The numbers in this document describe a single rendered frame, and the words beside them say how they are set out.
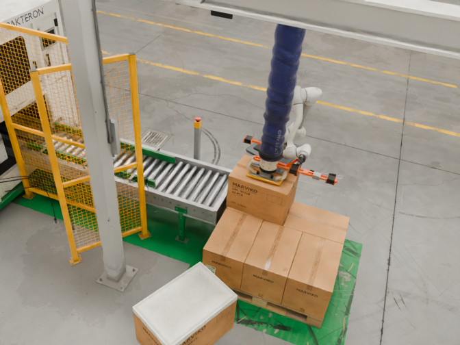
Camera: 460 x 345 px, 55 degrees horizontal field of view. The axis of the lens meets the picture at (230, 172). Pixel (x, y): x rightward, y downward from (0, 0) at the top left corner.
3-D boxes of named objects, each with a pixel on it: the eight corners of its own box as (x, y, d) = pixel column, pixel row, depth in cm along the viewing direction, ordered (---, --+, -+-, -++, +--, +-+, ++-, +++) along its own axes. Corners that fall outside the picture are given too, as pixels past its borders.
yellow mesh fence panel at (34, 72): (71, 265, 446) (26, 74, 316) (68, 259, 453) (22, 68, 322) (151, 236, 485) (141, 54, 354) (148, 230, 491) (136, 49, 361)
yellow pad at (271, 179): (246, 175, 424) (246, 171, 421) (249, 170, 432) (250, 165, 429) (280, 185, 416) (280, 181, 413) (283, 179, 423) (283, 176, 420)
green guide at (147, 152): (54, 129, 535) (53, 122, 529) (59, 124, 543) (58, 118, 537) (174, 163, 498) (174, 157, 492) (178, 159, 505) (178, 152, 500)
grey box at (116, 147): (96, 148, 357) (92, 117, 339) (100, 145, 361) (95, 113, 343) (118, 155, 353) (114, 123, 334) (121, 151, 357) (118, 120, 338)
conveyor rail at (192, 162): (60, 135, 551) (58, 122, 539) (63, 133, 555) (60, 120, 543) (235, 187, 497) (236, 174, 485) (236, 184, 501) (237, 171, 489)
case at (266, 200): (225, 206, 451) (228, 175, 426) (240, 183, 480) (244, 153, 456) (281, 225, 435) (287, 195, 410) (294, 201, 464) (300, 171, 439)
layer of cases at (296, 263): (201, 276, 429) (202, 248, 404) (236, 211, 504) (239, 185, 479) (322, 320, 401) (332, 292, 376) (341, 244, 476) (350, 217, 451)
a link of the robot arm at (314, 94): (282, 133, 503) (299, 131, 509) (287, 144, 495) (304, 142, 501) (302, 84, 441) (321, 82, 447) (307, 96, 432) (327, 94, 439)
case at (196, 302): (198, 294, 357) (200, 261, 332) (233, 327, 335) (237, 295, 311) (135, 339, 323) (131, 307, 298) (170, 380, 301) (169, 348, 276)
